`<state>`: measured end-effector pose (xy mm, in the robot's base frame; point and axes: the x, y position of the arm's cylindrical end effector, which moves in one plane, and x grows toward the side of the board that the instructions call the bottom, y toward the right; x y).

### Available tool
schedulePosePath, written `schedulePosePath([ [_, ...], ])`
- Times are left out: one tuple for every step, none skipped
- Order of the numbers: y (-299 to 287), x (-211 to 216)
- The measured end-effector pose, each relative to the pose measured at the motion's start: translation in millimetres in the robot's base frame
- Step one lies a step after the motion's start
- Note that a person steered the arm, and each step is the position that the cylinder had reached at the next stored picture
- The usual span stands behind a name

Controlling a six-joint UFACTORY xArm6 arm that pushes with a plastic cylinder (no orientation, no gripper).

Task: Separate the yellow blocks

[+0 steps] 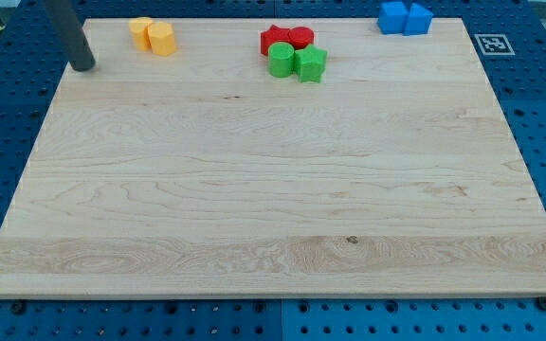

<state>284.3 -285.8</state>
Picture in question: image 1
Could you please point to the light wooden board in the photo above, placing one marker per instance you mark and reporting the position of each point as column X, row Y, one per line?
column 199, row 175

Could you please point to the green star block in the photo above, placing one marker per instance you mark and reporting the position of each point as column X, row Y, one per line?
column 309, row 63

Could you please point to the green cylinder block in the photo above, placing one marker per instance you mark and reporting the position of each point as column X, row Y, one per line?
column 281, row 59

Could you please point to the red cylinder block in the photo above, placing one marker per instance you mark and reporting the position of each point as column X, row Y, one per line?
column 300, row 37

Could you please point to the red star block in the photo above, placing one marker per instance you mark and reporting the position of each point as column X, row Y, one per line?
column 273, row 35

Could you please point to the yellow hexagonal block right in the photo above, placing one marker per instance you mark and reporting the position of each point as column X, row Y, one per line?
column 162, row 40

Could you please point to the blue cube block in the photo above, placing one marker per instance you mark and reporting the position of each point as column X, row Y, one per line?
column 392, row 17

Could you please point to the yellow block left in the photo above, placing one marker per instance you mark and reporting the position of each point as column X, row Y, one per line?
column 138, row 28

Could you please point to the blue triangular block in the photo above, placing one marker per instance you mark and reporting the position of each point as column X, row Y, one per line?
column 418, row 20

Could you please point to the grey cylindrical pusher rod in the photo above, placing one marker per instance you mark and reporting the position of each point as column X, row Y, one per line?
column 67, row 25

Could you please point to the black white fiducial marker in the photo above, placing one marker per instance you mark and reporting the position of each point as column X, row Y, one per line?
column 494, row 44

